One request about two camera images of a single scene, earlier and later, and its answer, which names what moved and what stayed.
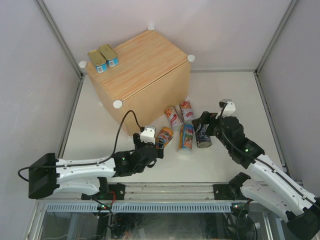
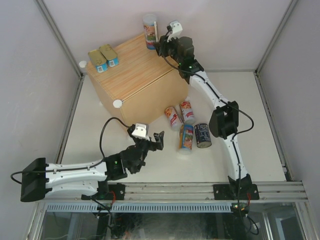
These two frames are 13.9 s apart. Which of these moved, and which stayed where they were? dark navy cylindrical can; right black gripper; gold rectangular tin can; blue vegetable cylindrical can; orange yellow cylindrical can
Moved: orange yellow cylindrical can; right black gripper
Stayed: dark navy cylindrical can; gold rectangular tin can; blue vegetable cylindrical can
